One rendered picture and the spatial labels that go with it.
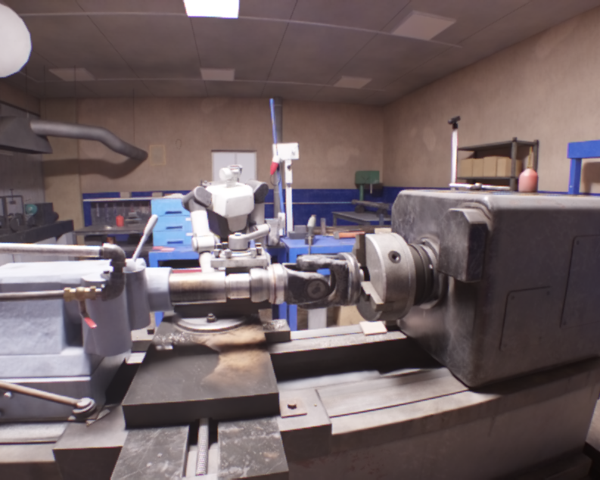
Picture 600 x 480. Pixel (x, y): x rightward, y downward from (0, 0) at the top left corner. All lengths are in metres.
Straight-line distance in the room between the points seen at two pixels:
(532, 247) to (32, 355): 1.21
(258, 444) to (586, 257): 0.95
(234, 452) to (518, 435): 0.83
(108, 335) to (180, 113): 7.50
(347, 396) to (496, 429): 0.45
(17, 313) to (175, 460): 0.50
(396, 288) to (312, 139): 7.48
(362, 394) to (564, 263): 0.63
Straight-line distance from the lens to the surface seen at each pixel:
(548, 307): 1.04
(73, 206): 8.56
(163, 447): 0.72
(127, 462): 0.72
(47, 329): 0.91
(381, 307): 0.86
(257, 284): 0.84
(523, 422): 1.18
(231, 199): 1.91
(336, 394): 0.89
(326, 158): 8.26
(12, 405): 0.98
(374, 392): 0.91
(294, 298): 0.84
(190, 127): 8.05
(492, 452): 1.16
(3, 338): 0.97
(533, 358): 1.08
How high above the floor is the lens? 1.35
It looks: 9 degrees down
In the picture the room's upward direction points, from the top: straight up
